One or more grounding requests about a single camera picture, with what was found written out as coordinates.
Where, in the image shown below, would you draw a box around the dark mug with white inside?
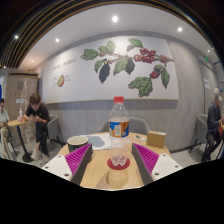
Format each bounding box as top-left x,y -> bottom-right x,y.
66,134 -> 90,154

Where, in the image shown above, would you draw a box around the white paper sheet, grey print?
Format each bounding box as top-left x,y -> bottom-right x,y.
84,133 -> 113,151

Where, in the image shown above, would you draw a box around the person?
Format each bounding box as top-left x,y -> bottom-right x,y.
0,97 -> 14,160
23,93 -> 52,163
200,87 -> 224,163

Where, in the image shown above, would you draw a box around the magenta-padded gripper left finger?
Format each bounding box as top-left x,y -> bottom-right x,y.
41,142 -> 94,186

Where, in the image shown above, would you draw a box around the round ceiling lights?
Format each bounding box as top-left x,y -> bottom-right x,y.
13,14 -> 184,64

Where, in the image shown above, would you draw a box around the brown cardboard box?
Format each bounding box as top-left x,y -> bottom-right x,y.
146,130 -> 167,149

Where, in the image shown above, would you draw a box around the coffee plant wall mural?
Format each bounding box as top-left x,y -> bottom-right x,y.
41,35 -> 180,105

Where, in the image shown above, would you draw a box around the clear red-capped drink bottle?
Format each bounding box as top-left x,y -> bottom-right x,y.
108,96 -> 131,168

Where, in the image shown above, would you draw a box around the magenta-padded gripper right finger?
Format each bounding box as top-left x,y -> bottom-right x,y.
130,142 -> 184,186

